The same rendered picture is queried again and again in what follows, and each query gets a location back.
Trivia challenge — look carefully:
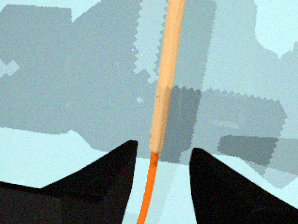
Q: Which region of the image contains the tan wooden stick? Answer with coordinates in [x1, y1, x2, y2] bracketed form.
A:
[137, 0, 185, 224]

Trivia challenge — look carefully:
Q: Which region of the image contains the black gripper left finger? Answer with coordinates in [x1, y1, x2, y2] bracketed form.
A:
[0, 140, 137, 224]

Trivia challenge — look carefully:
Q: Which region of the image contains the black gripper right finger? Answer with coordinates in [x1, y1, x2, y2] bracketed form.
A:
[189, 148, 298, 224]

